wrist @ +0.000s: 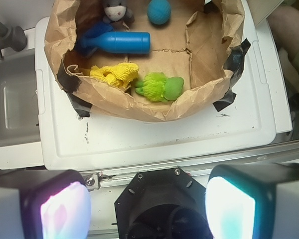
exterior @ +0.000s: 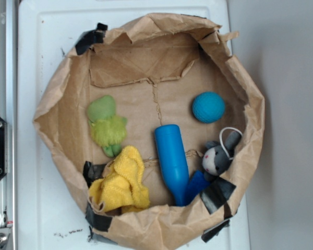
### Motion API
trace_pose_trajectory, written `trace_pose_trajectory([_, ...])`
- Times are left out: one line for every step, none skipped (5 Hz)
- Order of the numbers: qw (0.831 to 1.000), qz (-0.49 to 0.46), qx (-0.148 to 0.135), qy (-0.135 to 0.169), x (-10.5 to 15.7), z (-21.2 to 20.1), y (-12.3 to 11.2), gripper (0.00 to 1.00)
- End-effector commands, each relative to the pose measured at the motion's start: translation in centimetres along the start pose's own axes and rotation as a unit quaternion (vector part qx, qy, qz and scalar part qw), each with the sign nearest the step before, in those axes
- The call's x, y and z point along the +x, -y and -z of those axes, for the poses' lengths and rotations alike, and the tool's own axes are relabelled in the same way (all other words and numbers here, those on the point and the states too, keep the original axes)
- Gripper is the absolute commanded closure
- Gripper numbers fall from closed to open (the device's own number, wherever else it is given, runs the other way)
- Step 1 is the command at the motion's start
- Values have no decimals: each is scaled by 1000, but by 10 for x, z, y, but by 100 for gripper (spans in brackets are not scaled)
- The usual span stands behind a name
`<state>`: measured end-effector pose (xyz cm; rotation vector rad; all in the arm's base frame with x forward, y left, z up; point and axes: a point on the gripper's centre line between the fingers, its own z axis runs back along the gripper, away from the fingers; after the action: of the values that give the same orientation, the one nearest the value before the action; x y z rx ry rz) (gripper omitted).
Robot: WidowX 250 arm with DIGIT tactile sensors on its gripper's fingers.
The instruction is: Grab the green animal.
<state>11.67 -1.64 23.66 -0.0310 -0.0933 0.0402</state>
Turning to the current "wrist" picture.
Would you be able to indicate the yellow knitted plush toy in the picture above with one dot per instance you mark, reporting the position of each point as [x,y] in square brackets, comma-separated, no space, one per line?
[119,76]

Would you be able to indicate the grey plush animal toy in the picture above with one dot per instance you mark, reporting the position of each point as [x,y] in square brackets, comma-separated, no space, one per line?
[117,10]

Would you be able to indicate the brown paper bag liner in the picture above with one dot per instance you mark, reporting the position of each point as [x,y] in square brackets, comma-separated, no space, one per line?
[194,45]

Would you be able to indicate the aluminium extrusion rail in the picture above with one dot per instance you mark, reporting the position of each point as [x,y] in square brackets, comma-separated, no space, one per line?
[196,166]

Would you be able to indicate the blue rubber ball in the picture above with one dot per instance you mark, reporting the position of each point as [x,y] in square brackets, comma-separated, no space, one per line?
[159,11]

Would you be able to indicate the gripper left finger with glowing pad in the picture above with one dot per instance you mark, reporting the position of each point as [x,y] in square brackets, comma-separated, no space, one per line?
[43,204]

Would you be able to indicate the green plush animal toy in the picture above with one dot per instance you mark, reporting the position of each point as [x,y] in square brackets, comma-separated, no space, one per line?
[157,87]

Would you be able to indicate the translucent plastic bin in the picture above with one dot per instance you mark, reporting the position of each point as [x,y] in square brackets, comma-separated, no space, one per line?
[18,99]

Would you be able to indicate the black octagonal mount plate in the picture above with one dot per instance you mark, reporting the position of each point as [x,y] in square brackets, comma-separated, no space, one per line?
[162,204]

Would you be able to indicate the blue plastic bottle toy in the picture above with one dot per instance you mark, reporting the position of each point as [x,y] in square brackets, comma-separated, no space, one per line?
[119,42]

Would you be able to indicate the white plastic bin lid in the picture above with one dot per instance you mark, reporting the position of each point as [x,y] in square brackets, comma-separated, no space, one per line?
[101,142]

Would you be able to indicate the grey metal clamp handle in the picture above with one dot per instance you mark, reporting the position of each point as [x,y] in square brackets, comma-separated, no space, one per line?
[12,37]

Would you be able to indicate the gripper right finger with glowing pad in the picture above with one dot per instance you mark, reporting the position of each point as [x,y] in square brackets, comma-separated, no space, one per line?
[253,201]

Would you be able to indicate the blue fabric toy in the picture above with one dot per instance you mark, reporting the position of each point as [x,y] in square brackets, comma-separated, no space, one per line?
[96,30]

